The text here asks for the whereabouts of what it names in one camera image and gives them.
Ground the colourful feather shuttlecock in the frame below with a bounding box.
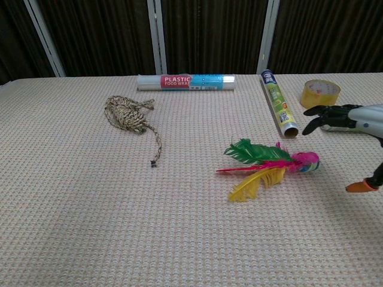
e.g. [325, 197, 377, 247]
[215, 138, 321, 203]

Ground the white frame post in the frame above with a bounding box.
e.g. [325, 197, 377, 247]
[146, 0, 168, 76]
[256, 0, 281, 75]
[23, 0, 66, 78]

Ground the braided beige black rope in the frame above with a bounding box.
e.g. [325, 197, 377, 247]
[104, 95, 163, 168]

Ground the plastic food wrap roll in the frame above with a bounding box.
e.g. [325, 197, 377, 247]
[136, 74, 236, 91]

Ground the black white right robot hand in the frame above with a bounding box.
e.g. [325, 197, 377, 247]
[302, 103, 383, 194]

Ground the yellow packing tape roll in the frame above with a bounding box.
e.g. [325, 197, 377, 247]
[300, 79, 342, 110]

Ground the green cling film roll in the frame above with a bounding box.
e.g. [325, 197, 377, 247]
[260, 69, 299, 139]

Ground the dark brown curtain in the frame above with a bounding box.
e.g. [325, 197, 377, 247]
[0, 0, 383, 86]

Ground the beige woven tablecloth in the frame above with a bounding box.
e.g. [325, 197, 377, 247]
[0, 72, 383, 287]

